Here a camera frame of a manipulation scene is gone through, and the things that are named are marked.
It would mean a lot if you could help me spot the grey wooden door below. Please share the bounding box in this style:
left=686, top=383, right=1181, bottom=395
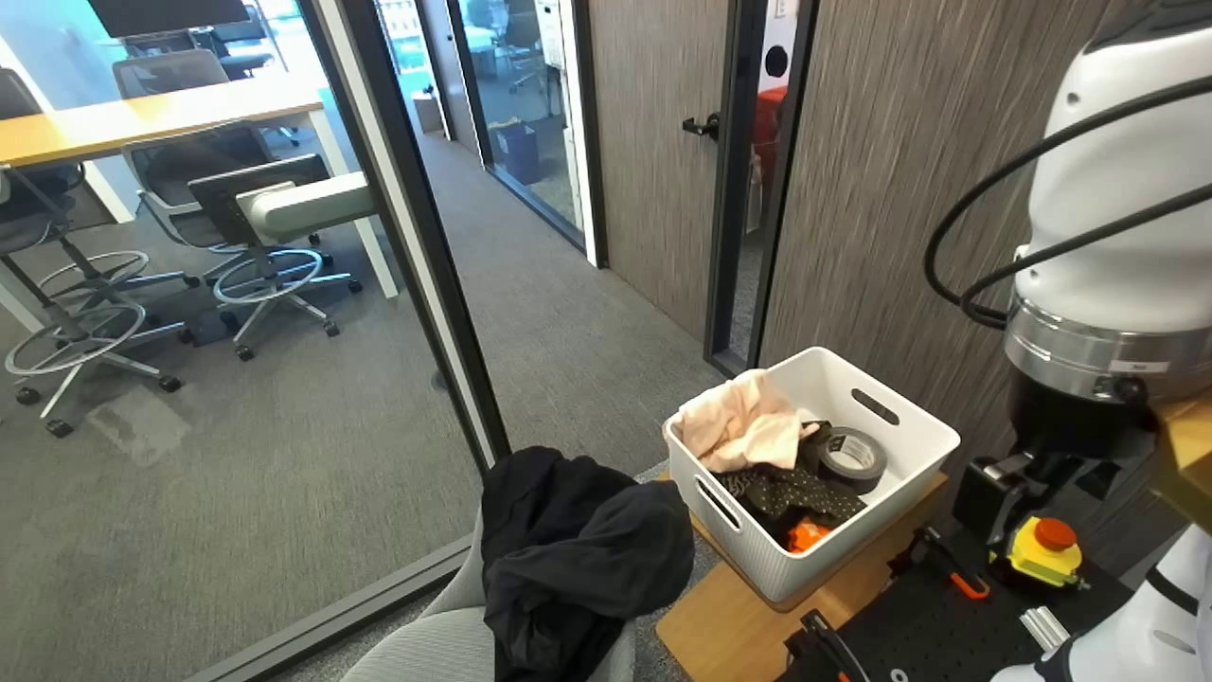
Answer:
left=585, top=0, right=761, bottom=370

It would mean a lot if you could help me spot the grey office chair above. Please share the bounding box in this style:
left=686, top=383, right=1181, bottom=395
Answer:
left=187, top=148, right=373, bottom=362

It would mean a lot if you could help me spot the wooden side table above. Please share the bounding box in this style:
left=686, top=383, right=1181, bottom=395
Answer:
left=657, top=471, right=952, bottom=682

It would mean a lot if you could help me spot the orange black bar clamp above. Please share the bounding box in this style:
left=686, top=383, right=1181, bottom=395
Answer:
left=779, top=610, right=876, bottom=682
left=903, top=528, right=995, bottom=604

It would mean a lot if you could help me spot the dark grey cloth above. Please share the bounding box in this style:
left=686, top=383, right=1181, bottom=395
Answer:
left=553, top=481, right=698, bottom=621

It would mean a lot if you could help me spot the black door handle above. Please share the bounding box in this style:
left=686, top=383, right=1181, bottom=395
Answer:
left=679, top=111, right=729, bottom=145

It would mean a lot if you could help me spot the wooden office desk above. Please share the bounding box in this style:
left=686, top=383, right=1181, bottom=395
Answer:
left=0, top=67, right=402, bottom=308

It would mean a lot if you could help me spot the black glass partition frame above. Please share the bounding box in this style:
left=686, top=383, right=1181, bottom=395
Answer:
left=294, top=0, right=514, bottom=479

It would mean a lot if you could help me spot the black mounting block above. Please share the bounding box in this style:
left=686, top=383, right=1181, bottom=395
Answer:
left=952, top=452, right=1052, bottom=535

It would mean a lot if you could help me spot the black perforated table plate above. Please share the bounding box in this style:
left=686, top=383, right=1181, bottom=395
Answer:
left=830, top=503, right=1140, bottom=682

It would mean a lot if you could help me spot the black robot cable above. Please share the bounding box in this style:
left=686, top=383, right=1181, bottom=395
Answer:
left=922, top=71, right=1212, bottom=333

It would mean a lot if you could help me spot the yellow red emergency stop button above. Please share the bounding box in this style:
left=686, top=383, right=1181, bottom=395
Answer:
left=1004, top=513, right=1090, bottom=591

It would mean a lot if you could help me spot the orange cloth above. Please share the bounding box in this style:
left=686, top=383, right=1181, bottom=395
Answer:
left=783, top=515, right=837, bottom=556

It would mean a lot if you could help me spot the white plastic box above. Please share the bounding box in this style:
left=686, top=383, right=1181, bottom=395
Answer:
left=658, top=343, right=966, bottom=614

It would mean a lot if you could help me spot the black jacket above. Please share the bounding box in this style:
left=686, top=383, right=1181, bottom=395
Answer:
left=479, top=444, right=698, bottom=682

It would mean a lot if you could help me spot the dark monitor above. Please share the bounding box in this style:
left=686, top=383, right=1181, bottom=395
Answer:
left=87, top=0, right=258, bottom=43

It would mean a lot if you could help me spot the office stool with ring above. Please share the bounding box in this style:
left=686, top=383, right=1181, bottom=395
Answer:
left=0, top=67, right=187, bottom=439

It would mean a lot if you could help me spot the grey duct tape roll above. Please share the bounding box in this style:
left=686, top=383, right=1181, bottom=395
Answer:
left=814, top=423, right=892, bottom=491

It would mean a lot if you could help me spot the beige cloth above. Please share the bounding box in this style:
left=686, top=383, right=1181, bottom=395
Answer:
left=672, top=366, right=830, bottom=479

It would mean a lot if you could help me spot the dark dotted cloth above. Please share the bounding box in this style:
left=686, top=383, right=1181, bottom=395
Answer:
left=716, top=432, right=866, bottom=540

